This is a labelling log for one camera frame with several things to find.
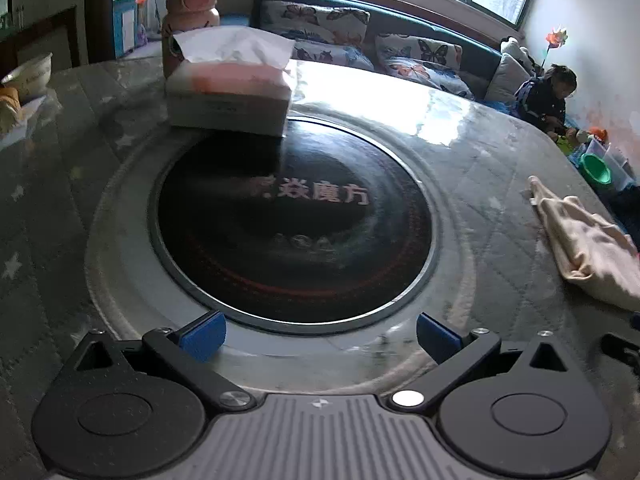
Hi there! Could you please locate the cream white garment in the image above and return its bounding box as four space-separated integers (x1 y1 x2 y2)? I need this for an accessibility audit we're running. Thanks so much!
528 176 640 312

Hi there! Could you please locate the black round induction cooktop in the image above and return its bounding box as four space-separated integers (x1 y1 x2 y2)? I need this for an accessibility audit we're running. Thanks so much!
148 117 437 335

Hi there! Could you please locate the clear plastic storage box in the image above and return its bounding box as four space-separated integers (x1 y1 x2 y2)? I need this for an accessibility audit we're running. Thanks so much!
586 136 636 191

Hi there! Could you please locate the green plastic bowl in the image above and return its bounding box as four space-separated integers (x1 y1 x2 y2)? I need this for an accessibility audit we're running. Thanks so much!
578 153 612 186

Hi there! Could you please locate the child in dark jacket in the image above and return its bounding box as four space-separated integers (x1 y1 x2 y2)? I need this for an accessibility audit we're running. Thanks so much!
511 64 577 142

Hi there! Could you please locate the pink white tissue box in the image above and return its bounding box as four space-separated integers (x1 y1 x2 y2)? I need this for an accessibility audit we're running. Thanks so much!
165 25 295 138

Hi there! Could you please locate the grey cushion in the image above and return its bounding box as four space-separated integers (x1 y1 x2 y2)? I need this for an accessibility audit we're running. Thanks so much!
485 53 530 103

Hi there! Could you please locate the right butterfly pillow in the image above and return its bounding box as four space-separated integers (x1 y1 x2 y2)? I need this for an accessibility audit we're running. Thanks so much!
374 34 475 101

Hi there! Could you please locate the butterfly pillow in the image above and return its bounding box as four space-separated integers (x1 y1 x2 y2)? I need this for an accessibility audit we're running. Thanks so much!
374 34 475 101
259 0 374 72

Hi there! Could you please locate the blue sofa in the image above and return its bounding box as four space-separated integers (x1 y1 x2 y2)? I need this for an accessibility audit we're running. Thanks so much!
219 0 640 241

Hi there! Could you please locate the white ceramic bowl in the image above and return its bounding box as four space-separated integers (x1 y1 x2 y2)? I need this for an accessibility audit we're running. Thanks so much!
1 52 53 102

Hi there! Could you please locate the orange pinwheel toy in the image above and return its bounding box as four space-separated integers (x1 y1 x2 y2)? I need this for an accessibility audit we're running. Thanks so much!
541 28 568 66

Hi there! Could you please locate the left butterfly pillow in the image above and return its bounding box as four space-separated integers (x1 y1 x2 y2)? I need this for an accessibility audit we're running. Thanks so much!
259 0 374 72

